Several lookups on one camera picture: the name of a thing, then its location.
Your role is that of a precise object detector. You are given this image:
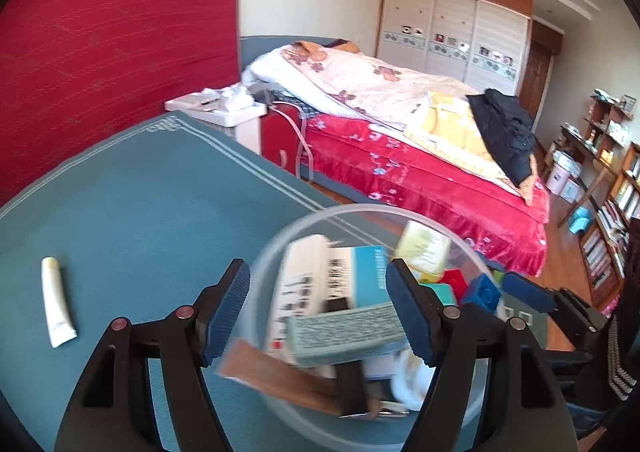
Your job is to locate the black jacket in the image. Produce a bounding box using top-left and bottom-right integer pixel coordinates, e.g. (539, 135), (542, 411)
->
(466, 88), (535, 187)

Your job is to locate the wooden bookshelf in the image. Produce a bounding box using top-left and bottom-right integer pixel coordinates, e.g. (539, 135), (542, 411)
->
(547, 88), (639, 310)

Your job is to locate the red bedside cabinet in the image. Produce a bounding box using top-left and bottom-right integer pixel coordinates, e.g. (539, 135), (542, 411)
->
(260, 101), (308, 178)

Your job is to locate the red upright mattress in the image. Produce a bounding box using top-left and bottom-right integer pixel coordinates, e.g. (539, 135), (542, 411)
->
(1, 0), (240, 201)

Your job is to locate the red building block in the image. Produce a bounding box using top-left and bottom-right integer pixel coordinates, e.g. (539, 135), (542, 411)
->
(439, 269), (468, 303)

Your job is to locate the blue building block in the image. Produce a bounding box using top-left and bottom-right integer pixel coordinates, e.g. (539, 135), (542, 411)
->
(460, 273), (501, 315)

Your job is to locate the white sliding wardrobe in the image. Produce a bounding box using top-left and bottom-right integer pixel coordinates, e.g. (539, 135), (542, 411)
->
(376, 0), (534, 95)

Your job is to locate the teal table mat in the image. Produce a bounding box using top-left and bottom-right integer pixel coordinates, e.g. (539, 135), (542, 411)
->
(1, 114), (332, 451)

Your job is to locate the teal small medicine box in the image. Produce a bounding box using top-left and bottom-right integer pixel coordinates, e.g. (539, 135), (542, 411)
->
(286, 303), (408, 368)

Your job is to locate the white medicine box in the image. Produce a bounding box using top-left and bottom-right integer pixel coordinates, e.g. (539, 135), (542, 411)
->
(265, 235), (330, 358)

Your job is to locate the teal Glide floss box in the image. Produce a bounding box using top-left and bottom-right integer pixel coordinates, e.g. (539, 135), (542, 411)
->
(423, 283), (458, 306)

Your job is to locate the white heater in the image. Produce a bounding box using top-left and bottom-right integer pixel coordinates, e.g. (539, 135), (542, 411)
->
(164, 83), (267, 154)

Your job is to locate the black lipstick tube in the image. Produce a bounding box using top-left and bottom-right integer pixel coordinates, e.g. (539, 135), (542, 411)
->
(334, 361), (369, 417)

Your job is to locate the floral pink quilt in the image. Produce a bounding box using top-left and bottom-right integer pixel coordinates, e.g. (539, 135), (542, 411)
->
(243, 41), (478, 128)

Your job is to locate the white charging cable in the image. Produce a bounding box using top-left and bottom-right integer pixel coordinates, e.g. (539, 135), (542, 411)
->
(271, 101), (317, 184)

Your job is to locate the clear plastic bowl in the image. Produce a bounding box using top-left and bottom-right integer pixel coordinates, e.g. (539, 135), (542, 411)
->
(241, 204), (489, 451)

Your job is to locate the yellow blanket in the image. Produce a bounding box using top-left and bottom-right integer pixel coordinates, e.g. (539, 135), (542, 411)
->
(404, 92), (538, 205)

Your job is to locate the yellow green medicine box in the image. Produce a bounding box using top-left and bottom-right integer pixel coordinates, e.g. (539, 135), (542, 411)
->
(394, 220), (450, 283)

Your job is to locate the rose gold cosmetic tube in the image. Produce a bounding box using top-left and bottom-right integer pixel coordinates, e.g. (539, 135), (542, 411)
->
(217, 337), (384, 421)

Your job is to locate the blue white vitamin D2 box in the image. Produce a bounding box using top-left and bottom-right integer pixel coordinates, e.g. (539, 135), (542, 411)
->
(326, 245), (390, 308)

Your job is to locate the white cream tube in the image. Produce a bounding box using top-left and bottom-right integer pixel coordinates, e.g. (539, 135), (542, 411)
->
(41, 257), (77, 348)

